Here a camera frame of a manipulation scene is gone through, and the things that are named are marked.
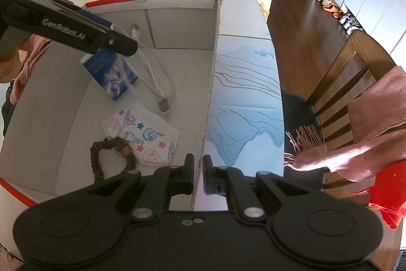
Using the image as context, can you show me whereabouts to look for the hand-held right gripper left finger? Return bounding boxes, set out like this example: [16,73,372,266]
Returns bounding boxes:
[86,153,195,224]

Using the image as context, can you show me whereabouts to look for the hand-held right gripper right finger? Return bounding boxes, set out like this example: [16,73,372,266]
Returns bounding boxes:
[203,154,310,224]

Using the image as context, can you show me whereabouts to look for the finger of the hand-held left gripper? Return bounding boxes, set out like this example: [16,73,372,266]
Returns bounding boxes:
[78,8,114,29]
[86,24,140,57]

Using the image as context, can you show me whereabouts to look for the small blue box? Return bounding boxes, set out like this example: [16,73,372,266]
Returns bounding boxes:
[80,49,139,102]

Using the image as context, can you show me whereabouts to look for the pink fleece hat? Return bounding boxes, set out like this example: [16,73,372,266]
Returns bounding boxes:
[9,35,54,104]

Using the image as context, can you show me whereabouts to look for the white charging cable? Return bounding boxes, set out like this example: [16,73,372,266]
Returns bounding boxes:
[130,22,175,115]

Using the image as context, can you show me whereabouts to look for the cartoon print packet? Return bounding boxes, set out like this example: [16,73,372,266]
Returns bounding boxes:
[101,101,181,168]

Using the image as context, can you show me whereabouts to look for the red cardboard box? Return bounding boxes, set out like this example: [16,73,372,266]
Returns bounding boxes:
[0,0,224,211]

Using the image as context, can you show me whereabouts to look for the brown hair scrunchie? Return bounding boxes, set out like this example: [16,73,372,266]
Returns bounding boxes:
[89,136,138,184]

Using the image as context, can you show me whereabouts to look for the person's left hand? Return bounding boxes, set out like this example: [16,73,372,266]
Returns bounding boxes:
[0,51,23,84]

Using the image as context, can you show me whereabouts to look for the printed table mat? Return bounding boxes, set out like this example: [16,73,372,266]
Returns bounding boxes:
[205,34,285,177]

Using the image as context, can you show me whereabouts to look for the yellow plastic bag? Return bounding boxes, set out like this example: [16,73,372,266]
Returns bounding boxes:
[256,0,271,20]

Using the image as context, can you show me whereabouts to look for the pink fringed scarf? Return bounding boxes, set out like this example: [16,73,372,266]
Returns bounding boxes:
[283,66,406,183]

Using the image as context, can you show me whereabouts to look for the bright red cloth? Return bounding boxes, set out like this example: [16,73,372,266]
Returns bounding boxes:
[350,160,406,230]

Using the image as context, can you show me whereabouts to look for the wooden dining chair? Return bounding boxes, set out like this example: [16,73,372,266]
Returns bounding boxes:
[304,29,406,205]

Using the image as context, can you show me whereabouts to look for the orange slippers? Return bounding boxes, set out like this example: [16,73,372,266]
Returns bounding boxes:
[322,2,344,17]

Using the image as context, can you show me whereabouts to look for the pile of sneakers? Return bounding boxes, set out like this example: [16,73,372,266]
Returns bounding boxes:
[337,12,364,36]

